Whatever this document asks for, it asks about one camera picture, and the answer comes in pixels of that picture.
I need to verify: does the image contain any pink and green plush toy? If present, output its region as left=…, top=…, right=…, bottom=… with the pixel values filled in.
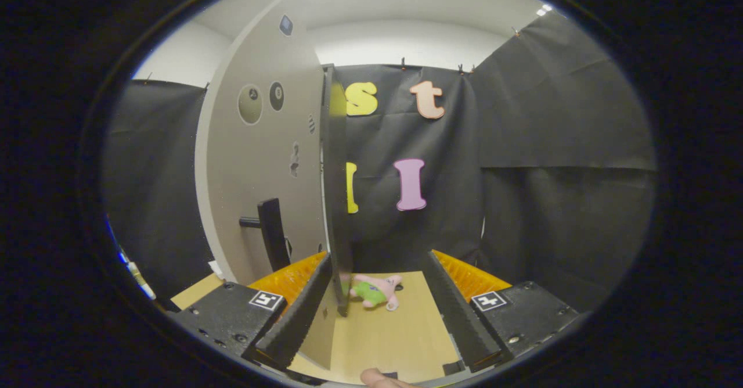
left=348, top=274, right=403, bottom=311

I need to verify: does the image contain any black door handle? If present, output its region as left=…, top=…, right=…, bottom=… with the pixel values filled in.
left=239, top=198, right=293, bottom=272

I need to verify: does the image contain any beige shoe cabinet door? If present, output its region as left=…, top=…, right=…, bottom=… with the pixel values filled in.
left=194, top=0, right=338, bottom=371

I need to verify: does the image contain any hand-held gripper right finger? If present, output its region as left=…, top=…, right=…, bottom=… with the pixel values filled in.
left=423, top=250, right=581, bottom=373

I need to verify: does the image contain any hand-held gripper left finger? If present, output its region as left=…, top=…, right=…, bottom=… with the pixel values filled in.
left=168, top=252, right=334, bottom=371

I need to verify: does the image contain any black backdrop cloth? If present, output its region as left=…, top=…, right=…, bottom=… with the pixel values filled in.
left=103, top=10, right=658, bottom=313

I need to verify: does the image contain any cluttered white side shelf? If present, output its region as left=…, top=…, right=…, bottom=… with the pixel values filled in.
left=127, top=260, right=156, bottom=300

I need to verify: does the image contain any grey shoe cabinet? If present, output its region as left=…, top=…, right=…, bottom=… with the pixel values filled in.
left=321, top=64, right=353, bottom=317

